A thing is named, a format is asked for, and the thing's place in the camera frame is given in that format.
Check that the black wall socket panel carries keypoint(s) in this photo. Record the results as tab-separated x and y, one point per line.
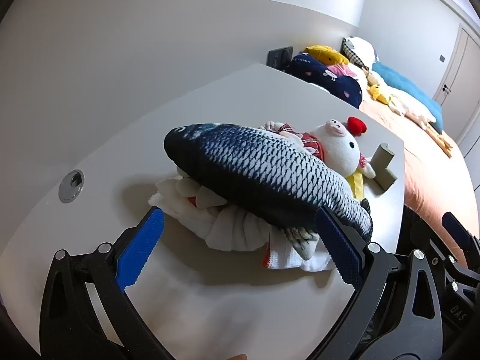
279	58

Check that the white goose plush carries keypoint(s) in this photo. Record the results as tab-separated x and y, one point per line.
412	107

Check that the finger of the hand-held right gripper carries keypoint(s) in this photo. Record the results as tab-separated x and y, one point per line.
458	230

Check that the navy printed pillow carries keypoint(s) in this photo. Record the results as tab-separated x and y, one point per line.
318	78

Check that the white checked pillow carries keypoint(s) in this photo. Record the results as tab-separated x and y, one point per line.
362	50

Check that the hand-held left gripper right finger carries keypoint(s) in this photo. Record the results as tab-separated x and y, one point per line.
339	247

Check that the white knitted cloth orange trim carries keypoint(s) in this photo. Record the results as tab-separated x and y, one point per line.
288	257

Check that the grey door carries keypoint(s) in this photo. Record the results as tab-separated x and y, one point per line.
463	82

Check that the yellow cloth strip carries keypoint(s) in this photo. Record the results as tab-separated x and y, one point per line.
357	185

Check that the pink printed pillow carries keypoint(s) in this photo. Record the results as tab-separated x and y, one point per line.
341	71

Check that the yellow plush pillow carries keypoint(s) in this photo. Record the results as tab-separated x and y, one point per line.
324	53

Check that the yellow duck plush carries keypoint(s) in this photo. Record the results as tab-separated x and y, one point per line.
380	93

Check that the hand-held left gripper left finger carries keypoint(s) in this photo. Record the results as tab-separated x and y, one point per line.
140	247

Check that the bed with orange sheet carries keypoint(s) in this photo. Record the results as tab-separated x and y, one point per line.
423	165

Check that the grey fish plush toy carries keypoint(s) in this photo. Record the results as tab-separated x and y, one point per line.
262	165

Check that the grey angled block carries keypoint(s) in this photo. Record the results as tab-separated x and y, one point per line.
382	165

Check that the white pig plush toy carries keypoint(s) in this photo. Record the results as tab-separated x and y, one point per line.
337	150

